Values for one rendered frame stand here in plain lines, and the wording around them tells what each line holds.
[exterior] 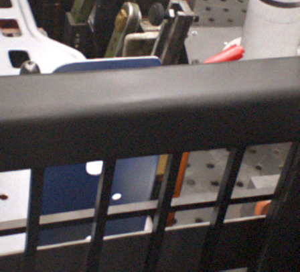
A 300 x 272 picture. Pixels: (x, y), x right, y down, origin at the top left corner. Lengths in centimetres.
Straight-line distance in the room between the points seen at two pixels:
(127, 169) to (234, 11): 132
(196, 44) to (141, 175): 100
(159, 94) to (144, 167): 47
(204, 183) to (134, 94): 122
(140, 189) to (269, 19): 86
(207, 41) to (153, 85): 147
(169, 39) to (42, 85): 72
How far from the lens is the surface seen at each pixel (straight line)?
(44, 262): 32
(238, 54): 101
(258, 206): 74
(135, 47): 115
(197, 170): 147
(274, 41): 156
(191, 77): 25
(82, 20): 130
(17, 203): 95
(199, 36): 172
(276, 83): 26
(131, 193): 73
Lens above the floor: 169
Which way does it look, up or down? 39 degrees down
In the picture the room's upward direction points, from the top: 11 degrees clockwise
